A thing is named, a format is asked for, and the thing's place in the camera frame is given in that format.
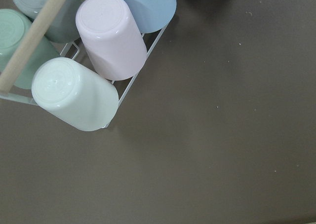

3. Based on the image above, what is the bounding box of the pink cup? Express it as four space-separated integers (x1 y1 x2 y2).
76 0 147 81

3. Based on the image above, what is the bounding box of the white cup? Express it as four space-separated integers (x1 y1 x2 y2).
31 57 119 131

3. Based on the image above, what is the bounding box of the blue cup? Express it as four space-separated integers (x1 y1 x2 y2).
124 0 177 34

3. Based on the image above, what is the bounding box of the mint green cup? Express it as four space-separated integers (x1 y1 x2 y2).
0 9 59 89

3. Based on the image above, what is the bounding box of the grey cup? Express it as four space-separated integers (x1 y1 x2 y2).
13 0 81 43

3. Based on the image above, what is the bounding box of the white wire cup rack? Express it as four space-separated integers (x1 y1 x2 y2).
0 24 168 129

